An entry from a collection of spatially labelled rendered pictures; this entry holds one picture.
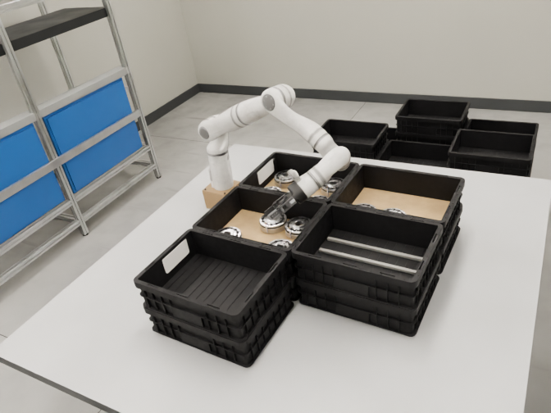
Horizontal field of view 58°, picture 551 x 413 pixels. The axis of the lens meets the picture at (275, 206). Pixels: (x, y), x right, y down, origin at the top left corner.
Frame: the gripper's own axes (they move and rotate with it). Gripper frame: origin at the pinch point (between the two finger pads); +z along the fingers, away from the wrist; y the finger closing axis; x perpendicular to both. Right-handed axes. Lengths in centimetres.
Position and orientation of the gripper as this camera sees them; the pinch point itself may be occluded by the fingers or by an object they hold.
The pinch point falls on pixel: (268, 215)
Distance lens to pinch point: 168.9
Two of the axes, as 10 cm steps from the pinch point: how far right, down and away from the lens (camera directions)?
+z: -7.8, 6.2, -0.3
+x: -6.1, -7.7, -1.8
